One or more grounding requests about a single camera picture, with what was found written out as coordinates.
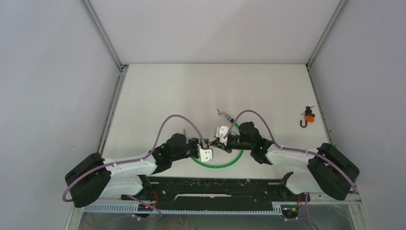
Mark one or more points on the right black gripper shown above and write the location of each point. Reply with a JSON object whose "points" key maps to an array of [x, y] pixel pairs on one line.
{"points": [[222, 145]]}

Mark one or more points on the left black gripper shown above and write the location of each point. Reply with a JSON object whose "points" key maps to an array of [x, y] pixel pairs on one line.
{"points": [[195, 141]]}

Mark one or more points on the green cable lock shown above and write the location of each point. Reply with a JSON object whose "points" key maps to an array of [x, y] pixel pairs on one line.
{"points": [[228, 164]]}

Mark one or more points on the silver key bunch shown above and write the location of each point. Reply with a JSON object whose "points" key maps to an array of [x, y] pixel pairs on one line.
{"points": [[221, 113]]}

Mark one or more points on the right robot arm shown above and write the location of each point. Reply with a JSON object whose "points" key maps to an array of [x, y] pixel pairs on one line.
{"points": [[324, 169]]}

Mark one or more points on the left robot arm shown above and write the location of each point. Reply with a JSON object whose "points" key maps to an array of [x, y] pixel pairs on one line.
{"points": [[96, 177]]}

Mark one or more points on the orange padlock with keys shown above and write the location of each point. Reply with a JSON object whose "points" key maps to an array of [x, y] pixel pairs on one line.
{"points": [[308, 115]]}

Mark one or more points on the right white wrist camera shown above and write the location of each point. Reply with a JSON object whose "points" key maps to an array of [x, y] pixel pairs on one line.
{"points": [[222, 134]]}

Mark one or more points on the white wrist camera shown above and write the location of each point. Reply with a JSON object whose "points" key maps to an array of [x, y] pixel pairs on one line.
{"points": [[205, 154], [222, 134]]}

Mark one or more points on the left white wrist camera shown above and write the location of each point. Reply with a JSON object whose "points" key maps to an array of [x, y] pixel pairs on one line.
{"points": [[205, 154]]}

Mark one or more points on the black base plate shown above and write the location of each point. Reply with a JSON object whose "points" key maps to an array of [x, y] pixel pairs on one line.
{"points": [[216, 194]]}

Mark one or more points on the grey cable duct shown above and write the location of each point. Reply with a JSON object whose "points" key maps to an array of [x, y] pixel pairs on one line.
{"points": [[136, 208]]}

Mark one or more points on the left aluminium corner post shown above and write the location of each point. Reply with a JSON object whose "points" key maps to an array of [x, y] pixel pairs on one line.
{"points": [[97, 24]]}

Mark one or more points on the aluminium corner post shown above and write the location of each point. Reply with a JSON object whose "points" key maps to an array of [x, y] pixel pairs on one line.
{"points": [[97, 24], [327, 31]]}

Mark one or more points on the aluminium front frame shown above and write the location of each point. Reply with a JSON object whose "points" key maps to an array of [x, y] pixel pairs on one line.
{"points": [[289, 211]]}

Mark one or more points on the right aluminium corner post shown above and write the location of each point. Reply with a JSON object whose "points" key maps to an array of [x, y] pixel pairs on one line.
{"points": [[327, 31]]}

